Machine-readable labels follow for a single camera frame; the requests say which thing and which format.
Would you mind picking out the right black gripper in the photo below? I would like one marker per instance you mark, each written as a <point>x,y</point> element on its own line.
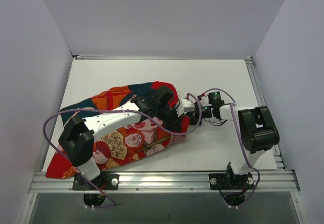
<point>196,114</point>

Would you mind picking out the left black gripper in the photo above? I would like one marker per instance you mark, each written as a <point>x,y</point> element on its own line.
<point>171,118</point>

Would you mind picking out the red pink printed pillowcase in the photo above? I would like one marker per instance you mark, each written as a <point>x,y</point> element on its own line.
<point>133,141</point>

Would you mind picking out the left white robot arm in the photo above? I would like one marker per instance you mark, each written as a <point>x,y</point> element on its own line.
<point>79,134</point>

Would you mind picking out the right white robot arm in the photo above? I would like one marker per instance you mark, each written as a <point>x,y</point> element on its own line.
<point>255,129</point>

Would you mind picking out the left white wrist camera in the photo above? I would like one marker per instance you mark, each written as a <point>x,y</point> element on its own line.
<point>185,106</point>

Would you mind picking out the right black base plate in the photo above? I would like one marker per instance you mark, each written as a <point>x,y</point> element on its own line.
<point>220,181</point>

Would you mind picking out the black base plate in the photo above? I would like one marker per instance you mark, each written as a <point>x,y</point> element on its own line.
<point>105,181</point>
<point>220,181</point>

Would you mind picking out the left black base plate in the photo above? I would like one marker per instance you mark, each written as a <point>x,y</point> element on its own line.
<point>105,181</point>

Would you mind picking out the aluminium front rail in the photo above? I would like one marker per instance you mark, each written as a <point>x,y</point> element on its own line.
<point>166,182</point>

